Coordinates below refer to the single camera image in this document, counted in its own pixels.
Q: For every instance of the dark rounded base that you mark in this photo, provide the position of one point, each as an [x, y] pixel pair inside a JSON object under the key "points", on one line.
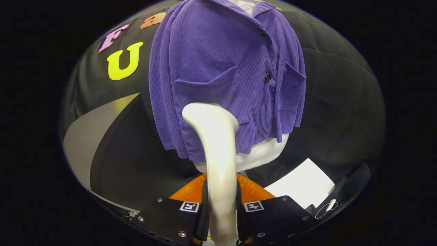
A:
{"points": [[355, 184]]}

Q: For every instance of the white floor sheet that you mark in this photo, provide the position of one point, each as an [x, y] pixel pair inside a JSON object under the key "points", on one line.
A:
{"points": [[304, 184]]}

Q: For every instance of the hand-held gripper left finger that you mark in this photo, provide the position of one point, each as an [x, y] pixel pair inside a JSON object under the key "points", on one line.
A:
{"points": [[167, 215]]}

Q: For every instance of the white mannequin torso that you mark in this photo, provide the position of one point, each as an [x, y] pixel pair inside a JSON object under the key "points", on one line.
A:
{"points": [[263, 153]]}

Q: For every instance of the grey cabinet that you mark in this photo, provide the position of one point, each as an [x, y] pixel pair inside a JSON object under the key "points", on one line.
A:
{"points": [[88, 143]]}

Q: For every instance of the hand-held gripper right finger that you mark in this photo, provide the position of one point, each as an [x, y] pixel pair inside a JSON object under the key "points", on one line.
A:
{"points": [[280, 215]]}

